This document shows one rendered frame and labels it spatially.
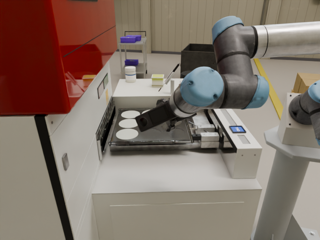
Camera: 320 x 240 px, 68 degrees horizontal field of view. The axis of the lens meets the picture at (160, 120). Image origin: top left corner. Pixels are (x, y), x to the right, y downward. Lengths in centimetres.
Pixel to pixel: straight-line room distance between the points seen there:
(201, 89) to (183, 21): 731
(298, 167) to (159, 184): 74
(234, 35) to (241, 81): 12
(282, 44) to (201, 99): 25
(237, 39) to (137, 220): 74
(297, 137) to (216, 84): 87
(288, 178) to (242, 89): 94
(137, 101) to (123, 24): 703
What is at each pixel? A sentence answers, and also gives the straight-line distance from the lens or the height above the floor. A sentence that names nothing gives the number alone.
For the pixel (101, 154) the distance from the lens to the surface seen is 101.
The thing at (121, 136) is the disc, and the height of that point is 90.
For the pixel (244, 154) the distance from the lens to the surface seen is 94.
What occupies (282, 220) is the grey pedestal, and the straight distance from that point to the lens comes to 160.
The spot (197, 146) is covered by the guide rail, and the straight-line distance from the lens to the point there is 112.
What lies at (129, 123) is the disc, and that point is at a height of 90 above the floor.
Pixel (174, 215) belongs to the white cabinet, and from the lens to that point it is 98.
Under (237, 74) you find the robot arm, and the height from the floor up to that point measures 130.
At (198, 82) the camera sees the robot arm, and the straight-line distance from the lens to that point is 46.
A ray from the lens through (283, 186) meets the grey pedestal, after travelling 144.
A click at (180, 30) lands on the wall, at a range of 778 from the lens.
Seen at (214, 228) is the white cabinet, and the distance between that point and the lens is 107.
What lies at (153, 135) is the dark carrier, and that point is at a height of 90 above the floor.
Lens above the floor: 143
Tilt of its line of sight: 26 degrees down
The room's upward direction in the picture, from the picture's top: straight up
